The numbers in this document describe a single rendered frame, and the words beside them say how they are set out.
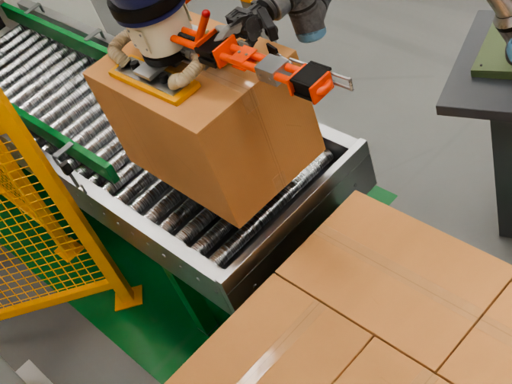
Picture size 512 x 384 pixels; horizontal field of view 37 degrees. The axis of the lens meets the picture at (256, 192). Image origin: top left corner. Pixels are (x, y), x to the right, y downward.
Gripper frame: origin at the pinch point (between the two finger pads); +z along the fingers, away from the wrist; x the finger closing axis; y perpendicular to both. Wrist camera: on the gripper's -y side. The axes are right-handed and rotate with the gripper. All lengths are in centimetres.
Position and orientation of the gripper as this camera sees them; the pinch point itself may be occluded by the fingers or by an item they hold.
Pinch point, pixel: (223, 50)
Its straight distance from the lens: 209.3
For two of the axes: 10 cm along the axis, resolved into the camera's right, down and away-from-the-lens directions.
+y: -6.8, -3.7, 6.3
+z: -6.8, 6.4, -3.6
